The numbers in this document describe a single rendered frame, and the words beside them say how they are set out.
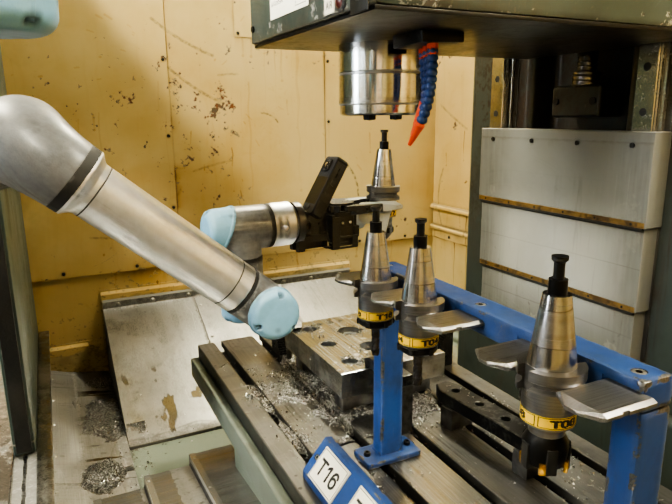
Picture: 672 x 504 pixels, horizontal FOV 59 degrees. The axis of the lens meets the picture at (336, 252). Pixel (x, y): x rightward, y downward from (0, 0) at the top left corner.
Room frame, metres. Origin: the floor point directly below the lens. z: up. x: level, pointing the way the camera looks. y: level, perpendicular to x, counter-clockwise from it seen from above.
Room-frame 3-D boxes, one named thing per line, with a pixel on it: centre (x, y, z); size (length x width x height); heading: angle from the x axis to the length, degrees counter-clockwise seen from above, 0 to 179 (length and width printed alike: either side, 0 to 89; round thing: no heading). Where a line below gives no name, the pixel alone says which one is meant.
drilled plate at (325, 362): (1.18, -0.05, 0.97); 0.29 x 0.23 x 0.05; 26
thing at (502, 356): (0.56, -0.18, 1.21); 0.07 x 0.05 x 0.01; 116
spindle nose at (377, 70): (1.10, -0.09, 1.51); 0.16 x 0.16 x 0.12
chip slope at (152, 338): (1.70, 0.20, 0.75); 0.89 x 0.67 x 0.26; 116
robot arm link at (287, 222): (1.00, 0.09, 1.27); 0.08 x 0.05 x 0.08; 29
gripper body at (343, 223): (1.04, 0.02, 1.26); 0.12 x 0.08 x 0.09; 119
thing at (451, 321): (0.66, -0.13, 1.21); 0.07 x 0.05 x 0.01; 116
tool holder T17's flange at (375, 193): (1.10, -0.09, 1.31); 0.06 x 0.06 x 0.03
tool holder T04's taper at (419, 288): (0.71, -0.10, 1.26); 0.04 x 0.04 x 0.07
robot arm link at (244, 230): (0.97, 0.16, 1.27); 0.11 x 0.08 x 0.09; 119
